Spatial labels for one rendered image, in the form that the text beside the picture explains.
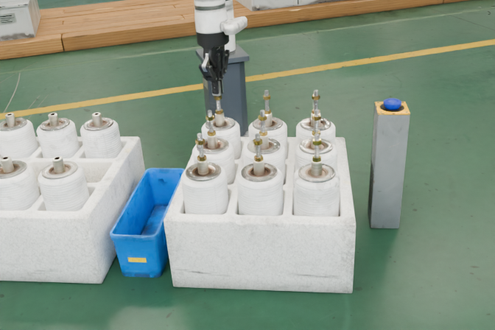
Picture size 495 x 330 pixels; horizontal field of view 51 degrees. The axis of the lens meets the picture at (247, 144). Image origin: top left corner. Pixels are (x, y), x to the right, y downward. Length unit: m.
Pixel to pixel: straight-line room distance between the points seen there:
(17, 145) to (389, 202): 0.95
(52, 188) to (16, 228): 0.12
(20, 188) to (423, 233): 0.94
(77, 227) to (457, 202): 0.96
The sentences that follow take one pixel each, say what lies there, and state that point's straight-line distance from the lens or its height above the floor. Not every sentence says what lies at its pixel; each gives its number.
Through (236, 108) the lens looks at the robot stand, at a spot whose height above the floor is 0.12.
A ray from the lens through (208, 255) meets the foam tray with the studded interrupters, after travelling 1.12.
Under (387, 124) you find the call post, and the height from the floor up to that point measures 0.29.
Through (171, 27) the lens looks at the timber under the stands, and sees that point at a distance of 3.09.
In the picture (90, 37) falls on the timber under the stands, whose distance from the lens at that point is 3.06.
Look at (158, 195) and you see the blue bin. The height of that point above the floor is 0.04.
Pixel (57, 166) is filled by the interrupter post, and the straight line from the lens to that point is 1.19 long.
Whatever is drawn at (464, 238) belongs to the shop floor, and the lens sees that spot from 1.37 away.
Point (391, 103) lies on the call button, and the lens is 1.21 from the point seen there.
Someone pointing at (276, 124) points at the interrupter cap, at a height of 0.25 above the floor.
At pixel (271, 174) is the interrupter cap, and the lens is 1.07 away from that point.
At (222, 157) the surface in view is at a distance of 1.17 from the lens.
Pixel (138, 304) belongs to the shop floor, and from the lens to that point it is 1.18.
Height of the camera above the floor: 0.79
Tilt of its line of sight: 27 degrees down
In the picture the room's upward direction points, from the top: 3 degrees counter-clockwise
